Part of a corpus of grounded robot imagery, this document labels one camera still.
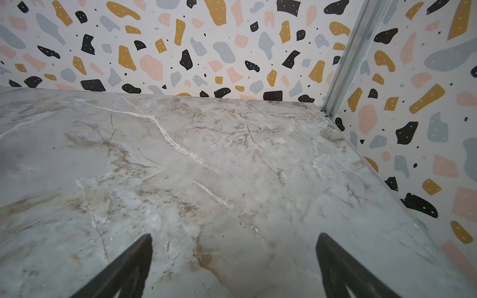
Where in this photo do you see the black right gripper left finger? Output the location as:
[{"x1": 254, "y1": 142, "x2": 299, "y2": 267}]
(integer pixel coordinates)
[{"x1": 72, "y1": 233, "x2": 153, "y2": 298}]

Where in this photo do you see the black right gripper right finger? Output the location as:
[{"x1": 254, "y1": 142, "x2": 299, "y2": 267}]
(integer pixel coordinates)
[{"x1": 316, "y1": 233, "x2": 398, "y2": 298}]

